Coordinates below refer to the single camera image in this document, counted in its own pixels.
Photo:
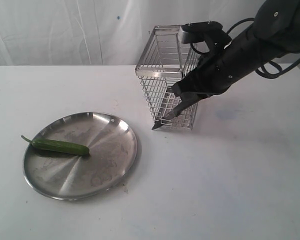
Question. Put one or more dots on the white backdrop curtain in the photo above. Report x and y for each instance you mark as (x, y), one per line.
(99, 32)

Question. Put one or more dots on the round steel plate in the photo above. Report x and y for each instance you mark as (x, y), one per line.
(114, 150)

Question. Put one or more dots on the black handled knife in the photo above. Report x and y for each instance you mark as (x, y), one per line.
(163, 121)

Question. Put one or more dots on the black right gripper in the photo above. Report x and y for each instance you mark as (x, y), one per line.
(213, 75)

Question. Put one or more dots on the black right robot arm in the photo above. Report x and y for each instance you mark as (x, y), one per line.
(274, 33)

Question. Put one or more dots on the chrome wire utensil rack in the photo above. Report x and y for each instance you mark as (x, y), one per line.
(163, 62)

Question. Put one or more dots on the green cucumber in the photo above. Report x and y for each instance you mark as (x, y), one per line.
(58, 146)

